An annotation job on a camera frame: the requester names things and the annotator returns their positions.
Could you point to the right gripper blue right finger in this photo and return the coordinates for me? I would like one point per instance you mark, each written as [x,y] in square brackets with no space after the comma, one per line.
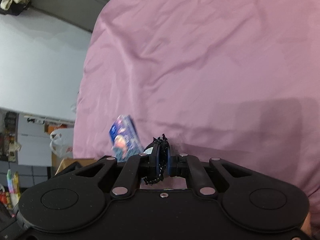
[172,161]

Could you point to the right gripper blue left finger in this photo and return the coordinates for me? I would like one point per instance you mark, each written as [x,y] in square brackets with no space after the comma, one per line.
[154,158]

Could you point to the blue tissue pack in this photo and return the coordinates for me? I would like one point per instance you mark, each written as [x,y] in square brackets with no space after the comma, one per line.
[124,138]

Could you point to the cardboard box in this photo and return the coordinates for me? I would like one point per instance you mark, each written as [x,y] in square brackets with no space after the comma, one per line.
[68,165]

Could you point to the white plastic shopping bag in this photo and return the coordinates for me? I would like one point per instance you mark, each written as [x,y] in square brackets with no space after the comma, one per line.
[62,142]

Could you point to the pink bed sheet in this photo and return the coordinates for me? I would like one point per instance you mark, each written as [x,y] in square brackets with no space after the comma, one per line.
[237,79]

